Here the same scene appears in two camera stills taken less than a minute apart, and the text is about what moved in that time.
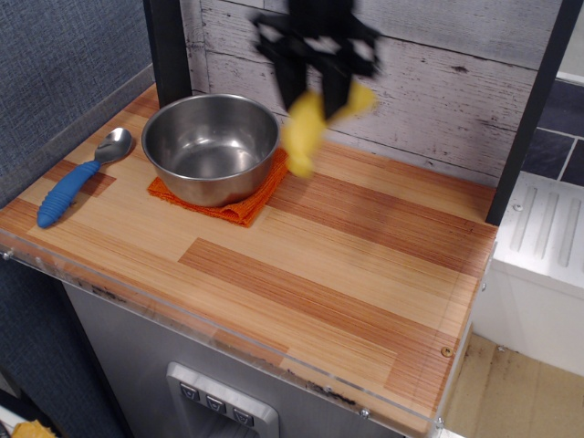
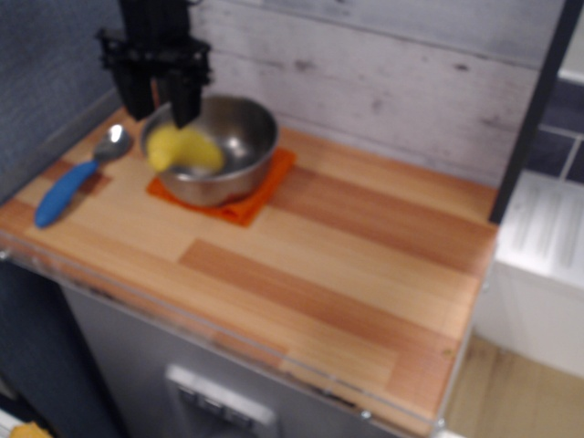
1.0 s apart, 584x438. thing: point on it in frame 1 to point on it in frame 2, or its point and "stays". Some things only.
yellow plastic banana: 306,121 to 168,144
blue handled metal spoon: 57,202 stays
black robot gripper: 318,31 to 156,39
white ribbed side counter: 533,300 stays
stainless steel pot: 211,150 stays
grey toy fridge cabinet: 133,350 stays
